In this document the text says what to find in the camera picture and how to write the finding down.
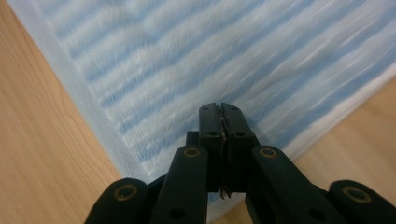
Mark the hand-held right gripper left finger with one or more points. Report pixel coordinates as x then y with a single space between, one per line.
211 137

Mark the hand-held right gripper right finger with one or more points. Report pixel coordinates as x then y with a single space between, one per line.
238 140

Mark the blue striped towel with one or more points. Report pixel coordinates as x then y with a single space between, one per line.
186 62

